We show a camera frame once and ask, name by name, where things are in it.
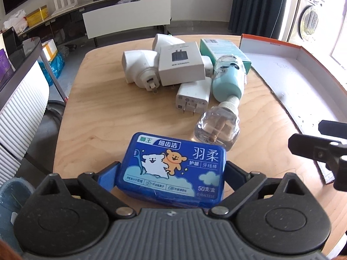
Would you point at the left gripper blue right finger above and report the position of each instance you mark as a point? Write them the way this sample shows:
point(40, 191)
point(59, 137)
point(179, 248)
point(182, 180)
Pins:
point(236, 177)

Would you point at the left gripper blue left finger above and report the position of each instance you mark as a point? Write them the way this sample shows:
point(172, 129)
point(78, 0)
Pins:
point(106, 178)

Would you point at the blue dental floss box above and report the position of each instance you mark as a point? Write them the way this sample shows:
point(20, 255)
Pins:
point(172, 171)

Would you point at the clear glass liquid bottle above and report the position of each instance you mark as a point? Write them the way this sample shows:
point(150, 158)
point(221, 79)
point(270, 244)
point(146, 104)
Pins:
point(220, 124)

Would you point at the white charger box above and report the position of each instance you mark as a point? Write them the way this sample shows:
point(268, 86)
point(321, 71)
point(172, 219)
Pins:
point(180, 63)

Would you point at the light blue toothpick jar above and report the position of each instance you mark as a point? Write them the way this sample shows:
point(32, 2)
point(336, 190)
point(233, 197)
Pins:
point(228, 78)

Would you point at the left hand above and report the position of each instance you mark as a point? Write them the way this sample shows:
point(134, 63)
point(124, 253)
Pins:
point(7, 253)

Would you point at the orange white cardboard tray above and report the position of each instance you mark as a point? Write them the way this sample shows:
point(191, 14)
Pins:
point(305, 88)

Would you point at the white usb charger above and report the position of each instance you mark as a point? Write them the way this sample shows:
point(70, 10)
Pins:
point(194, 96)

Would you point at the white ribbed counter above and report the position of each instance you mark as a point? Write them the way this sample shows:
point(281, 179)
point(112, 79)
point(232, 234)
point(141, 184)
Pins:
point(24, 97)

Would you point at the small white charger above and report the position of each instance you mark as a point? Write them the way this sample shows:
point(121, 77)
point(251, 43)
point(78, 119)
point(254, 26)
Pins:
point(208, 65)

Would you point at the blue plastic bag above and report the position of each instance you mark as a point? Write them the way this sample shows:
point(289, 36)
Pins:
point(57, 64)

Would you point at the teal cardboard box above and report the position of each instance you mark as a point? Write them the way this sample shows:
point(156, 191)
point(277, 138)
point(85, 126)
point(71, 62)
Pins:
point(216, 48)

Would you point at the silver washing machine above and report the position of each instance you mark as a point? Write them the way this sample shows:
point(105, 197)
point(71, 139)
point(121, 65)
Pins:
point(307, 19)

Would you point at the cardboard box on floor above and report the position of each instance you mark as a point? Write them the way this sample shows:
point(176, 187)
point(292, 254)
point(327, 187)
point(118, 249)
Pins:
point(50, 50)

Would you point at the purple box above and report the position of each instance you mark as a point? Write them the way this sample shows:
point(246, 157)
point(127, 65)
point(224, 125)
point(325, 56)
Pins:
point(6, 70)

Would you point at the white plug adapter green logo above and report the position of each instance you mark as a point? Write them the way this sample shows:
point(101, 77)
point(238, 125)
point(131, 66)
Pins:
point(162, 40)

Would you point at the dark blue curtain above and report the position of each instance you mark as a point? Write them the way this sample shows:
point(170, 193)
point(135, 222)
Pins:
point(257, 17)

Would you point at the white tv cabinet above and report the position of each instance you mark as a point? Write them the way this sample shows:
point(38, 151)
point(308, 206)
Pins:
point(106, 17)

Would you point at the yellow box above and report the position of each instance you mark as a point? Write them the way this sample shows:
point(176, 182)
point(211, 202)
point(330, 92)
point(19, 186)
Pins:
point(37, 16)

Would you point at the white router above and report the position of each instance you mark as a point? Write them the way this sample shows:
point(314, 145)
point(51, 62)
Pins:
point(63, 5)

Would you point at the white plastic bag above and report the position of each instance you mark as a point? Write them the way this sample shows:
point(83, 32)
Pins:
point(17, 21)

